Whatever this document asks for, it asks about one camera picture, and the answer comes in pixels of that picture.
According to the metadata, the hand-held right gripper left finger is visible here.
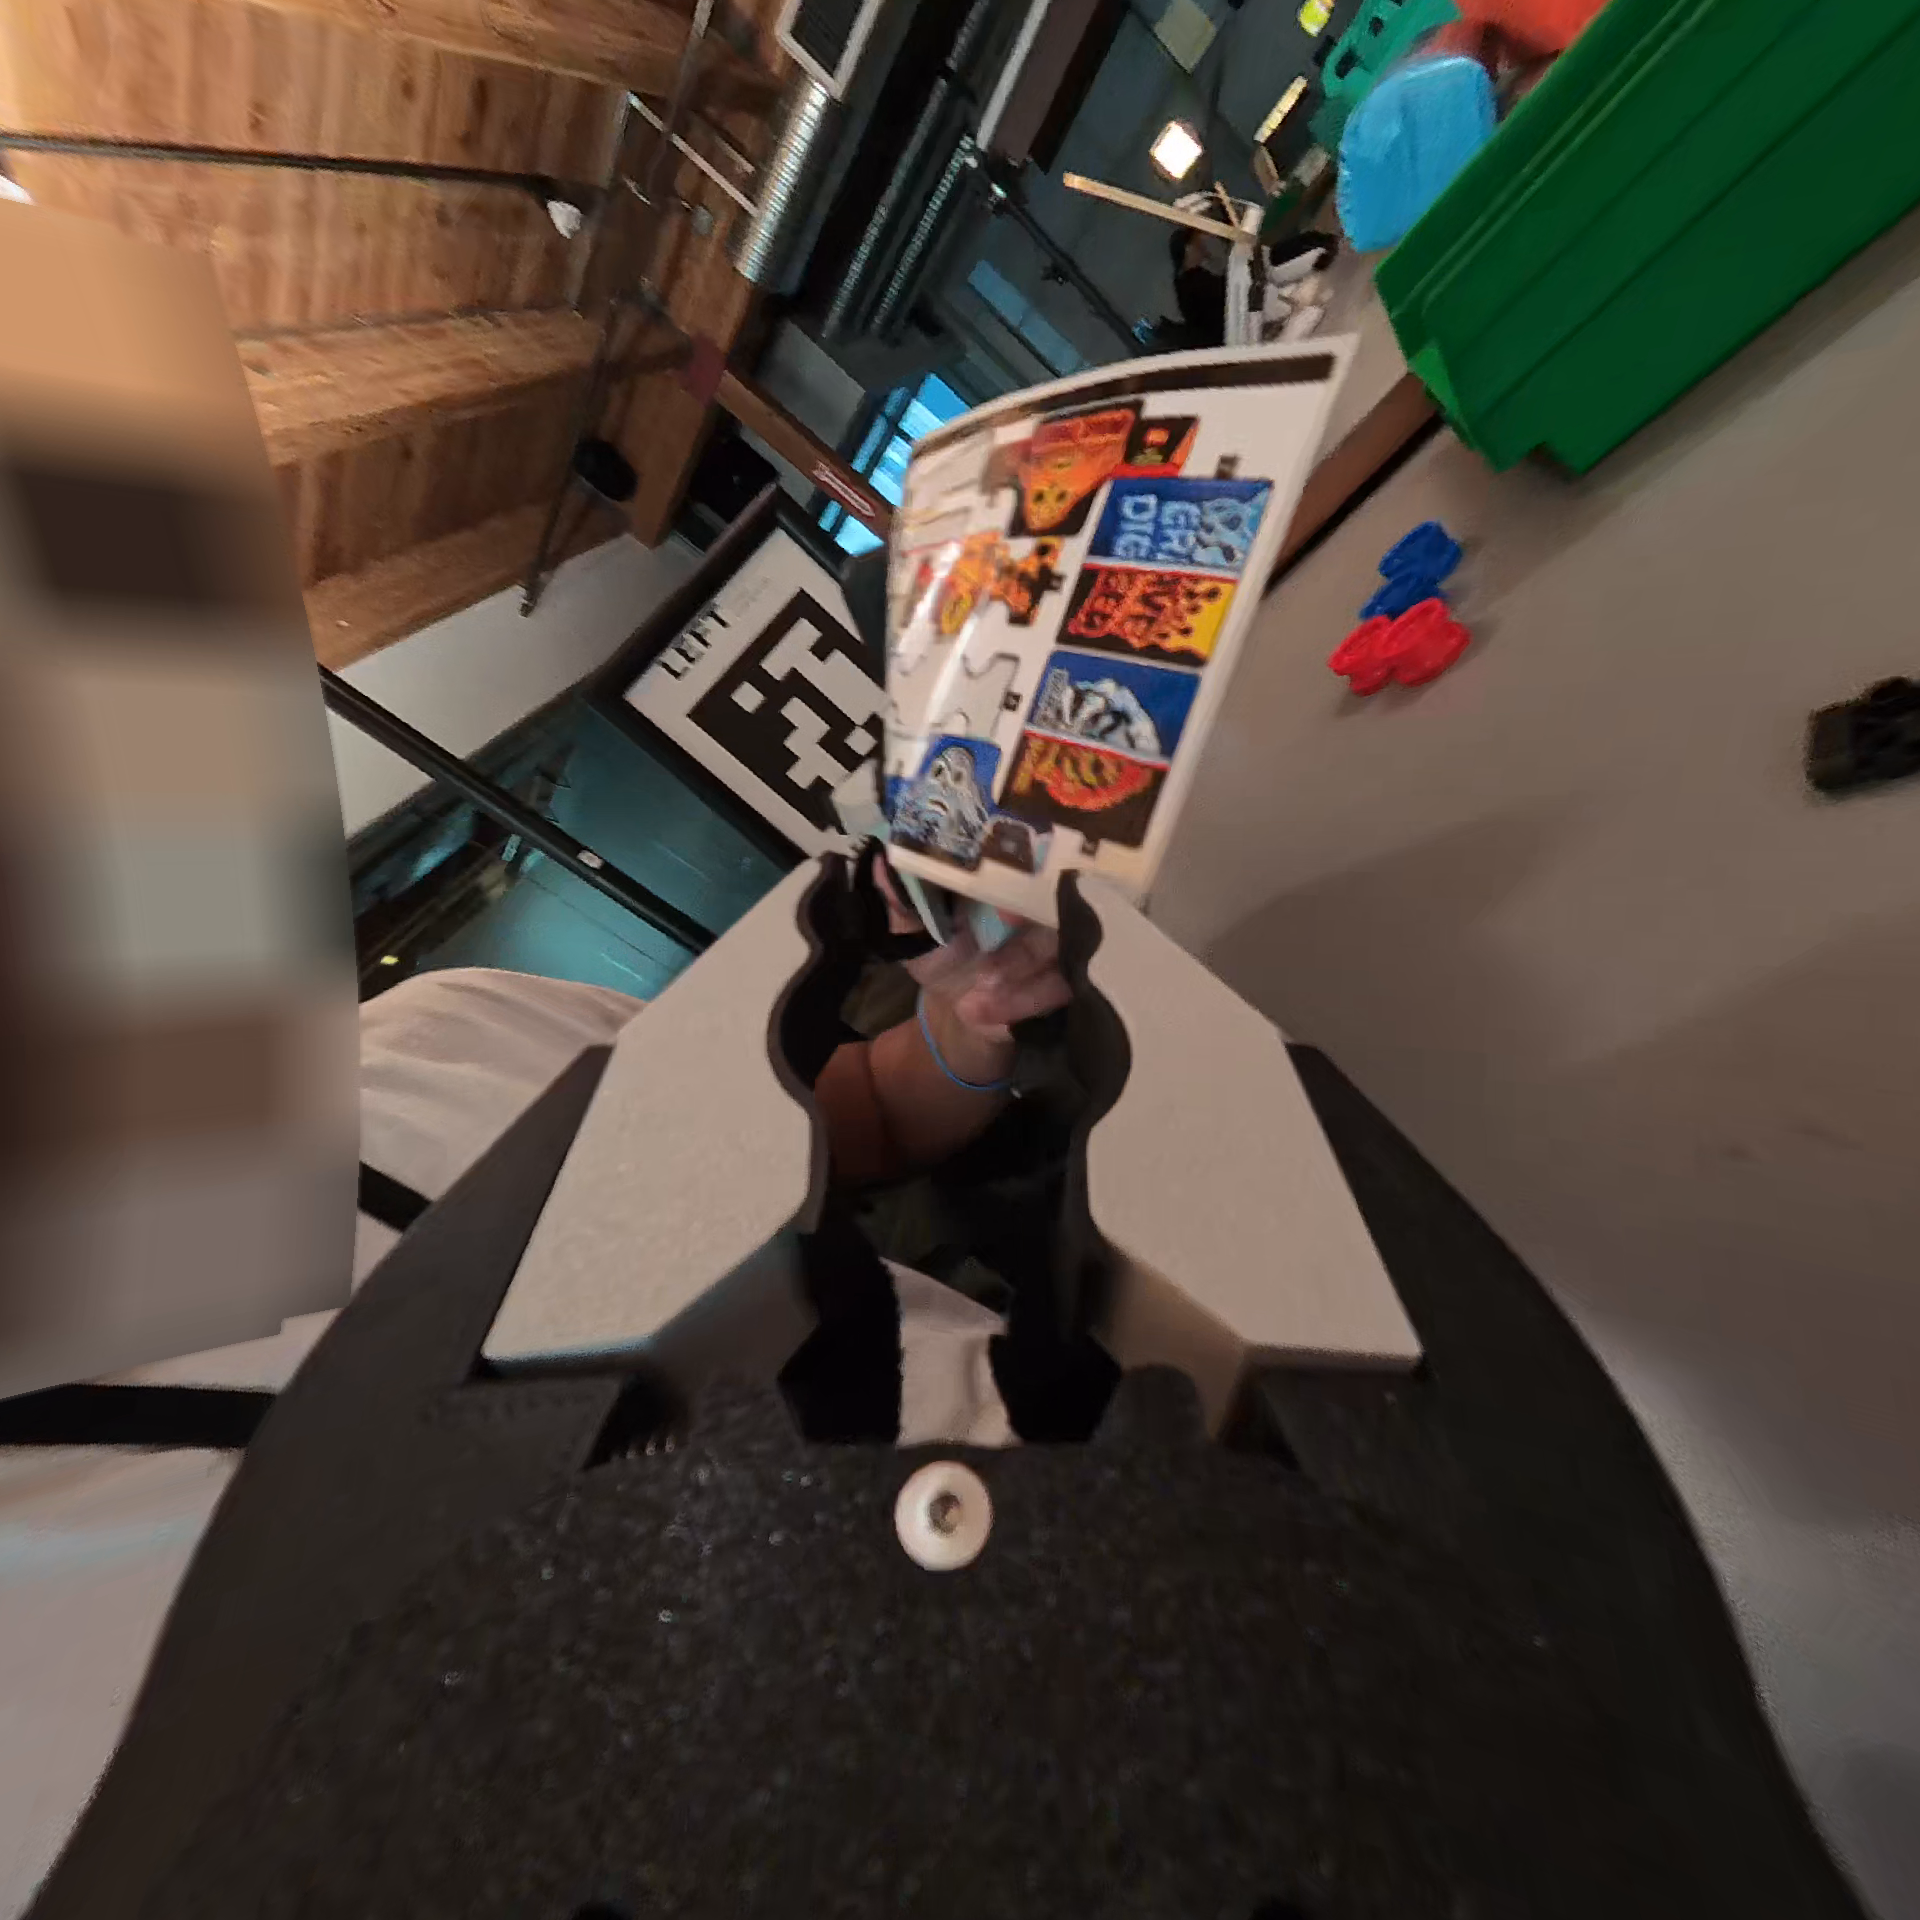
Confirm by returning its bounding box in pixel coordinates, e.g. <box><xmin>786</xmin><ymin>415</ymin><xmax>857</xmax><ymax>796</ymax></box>
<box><xmin>481</xmin><ymin>856</ymin><xmax>903</xmax><ymax>1444</ymax></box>

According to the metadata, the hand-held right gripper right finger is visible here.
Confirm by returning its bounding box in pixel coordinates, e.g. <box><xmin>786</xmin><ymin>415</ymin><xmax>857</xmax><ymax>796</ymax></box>
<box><xmin>991</xmin><ymin>870</ymin><xmax>1424</xmax><ymax>1444</ymax></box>

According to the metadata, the printed sticker sheet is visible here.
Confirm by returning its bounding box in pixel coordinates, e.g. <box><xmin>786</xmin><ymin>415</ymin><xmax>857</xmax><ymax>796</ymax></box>
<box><xmin>883</xmin><ymin>334</ymin><xmax>1360</xmax><ymax>909</ymax></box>

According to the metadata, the person's left forearm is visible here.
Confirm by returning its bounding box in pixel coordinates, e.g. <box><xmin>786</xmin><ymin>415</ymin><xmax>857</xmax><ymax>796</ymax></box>
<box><xmin>816</xmin><ymin>1020</ymin><xmax>1030</xmax><ymax>1193</ymax></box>

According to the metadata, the red lego piece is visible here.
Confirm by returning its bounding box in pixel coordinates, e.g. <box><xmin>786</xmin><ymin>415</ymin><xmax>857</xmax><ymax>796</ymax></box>
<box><xmin>1328</xmin><ymin>596</ymin><xmax>1473</xmax><ymax>695</ymax></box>

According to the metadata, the blue lego gear piece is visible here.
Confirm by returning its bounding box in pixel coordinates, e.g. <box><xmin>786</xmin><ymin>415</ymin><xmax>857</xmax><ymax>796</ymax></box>
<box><xmin>1359</xmin><ymin>517</ymin><xmax>1465</xmax><ymax>622</ymax></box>

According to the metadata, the black lego brick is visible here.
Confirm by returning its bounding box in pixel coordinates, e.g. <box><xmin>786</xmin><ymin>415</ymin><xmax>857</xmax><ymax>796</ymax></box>
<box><xmin>1803</xmin><ymin>679</ymin><xmax>1920</xmax><ymax>792</ymax></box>

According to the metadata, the person's left hand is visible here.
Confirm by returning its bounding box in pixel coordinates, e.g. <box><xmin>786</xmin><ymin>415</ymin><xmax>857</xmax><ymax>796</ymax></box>
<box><xmin>900</xmin><ymin>920</ymin><xmax>1076</xmax><ymax>1057</ymax></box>

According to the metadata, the white shirt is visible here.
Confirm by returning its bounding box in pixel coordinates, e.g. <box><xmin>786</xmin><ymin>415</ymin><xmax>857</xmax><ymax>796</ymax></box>
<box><xmin>0</xmin><ymin>966</ymin><xmax>1010</xmax><ymax>1920</ymax></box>

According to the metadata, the blue wristband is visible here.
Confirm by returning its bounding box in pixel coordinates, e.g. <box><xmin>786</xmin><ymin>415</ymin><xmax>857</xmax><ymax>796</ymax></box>
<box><xmin>912</xmin><ymin>1000</ymin><xmax>1024</xmax><ymax>1097</ymax></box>

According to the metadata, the wooden plank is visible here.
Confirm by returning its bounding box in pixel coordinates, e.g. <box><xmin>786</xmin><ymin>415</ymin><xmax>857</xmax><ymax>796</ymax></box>
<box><xmin>1063</xmin><ymin>170</ymin><xmax>1265</xmax><ymax>245</ymax></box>

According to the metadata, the blue plastic bag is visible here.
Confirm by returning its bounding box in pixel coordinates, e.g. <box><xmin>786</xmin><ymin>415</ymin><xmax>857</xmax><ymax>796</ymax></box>
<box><xmin>1335</xmin><ymin>53</ymin><xmax>1503</xmax><ymax>253</ymax></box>

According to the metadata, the green plastic stool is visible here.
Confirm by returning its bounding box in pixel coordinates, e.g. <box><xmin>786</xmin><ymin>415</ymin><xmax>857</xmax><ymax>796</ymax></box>
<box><xmin>1318</xmin><ymin>0</ymin><xmax>1460</xmax><ymax>110</ymax></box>

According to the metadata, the green plastic bin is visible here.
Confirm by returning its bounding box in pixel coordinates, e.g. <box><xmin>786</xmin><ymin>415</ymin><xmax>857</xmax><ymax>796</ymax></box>
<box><xmin>1371</xmin><ymin>0</ymin><xmax>1920</xmax><ymax>473</ymax></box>

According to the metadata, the orange bin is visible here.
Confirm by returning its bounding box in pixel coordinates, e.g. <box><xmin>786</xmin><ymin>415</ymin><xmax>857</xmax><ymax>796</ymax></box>
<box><xmin>1456</xmin><ymin>0</ymin><xmax>1618</xmax><ymax>63</ymax></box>

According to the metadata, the black metal rail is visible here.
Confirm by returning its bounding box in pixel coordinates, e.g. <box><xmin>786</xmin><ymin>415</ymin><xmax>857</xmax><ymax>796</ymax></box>
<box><xmin>323</xmin><ymin>666</ymin><xmax>712</xmax><ymax>958</ymax></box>

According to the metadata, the silver air duct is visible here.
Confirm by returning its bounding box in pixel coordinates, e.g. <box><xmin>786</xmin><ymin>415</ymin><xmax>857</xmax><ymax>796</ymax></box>
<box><xmin>732</xmin><ymin>70</ymin><xmax>846</xmax><ymax>297</ymax></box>

